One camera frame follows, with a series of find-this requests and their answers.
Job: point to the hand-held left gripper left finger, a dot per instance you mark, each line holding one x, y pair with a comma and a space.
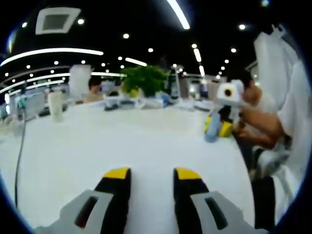
78, 214

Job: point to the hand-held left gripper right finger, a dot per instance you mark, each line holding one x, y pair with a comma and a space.
209, 214

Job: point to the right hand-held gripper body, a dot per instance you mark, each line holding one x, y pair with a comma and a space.
229, 93

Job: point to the blue-grey paper punch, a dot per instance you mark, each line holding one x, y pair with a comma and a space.
212, 129

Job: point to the dark red board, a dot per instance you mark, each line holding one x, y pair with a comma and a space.
180, 85

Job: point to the white office chair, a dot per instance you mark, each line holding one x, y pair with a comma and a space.
270, 156

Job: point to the operator in white shirt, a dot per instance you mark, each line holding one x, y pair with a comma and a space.
292, 109

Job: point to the green potted plant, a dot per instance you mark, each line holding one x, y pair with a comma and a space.
146, 78

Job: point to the stack of blue-white documents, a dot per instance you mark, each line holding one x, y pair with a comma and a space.
117, 106

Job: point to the straight ceiling light bar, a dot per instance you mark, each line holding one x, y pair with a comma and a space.
179, 13

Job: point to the tall white cup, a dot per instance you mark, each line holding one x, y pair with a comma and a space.
56, 106

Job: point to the square ceiling air vent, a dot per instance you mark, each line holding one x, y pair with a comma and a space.
57, 20

